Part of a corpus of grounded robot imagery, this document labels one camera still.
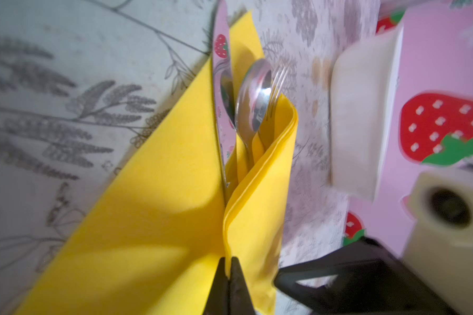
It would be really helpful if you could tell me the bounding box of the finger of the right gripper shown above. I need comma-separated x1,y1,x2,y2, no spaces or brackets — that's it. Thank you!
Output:
274,237,456,314

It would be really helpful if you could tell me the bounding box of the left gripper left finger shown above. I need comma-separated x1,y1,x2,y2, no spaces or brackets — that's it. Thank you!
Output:
202,257,229,315

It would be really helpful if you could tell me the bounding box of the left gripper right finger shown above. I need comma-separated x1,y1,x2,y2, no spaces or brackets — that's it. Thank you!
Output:
228,257,256,315

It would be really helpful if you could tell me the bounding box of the yellow paper napkin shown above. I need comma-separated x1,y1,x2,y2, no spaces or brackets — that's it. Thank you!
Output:
13,10,300,315

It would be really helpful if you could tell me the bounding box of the silver spoon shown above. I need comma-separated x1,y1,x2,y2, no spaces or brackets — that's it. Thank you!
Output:
235,59,272,168

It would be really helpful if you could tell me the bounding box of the silver fork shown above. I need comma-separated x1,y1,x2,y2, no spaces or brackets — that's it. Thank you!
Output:
259,63,290,133

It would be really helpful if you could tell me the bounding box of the white plastic tray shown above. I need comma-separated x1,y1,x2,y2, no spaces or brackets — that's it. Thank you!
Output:
330,25,403,202

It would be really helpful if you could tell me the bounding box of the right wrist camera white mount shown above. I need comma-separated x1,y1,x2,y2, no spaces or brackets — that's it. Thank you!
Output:
403,167,473,314

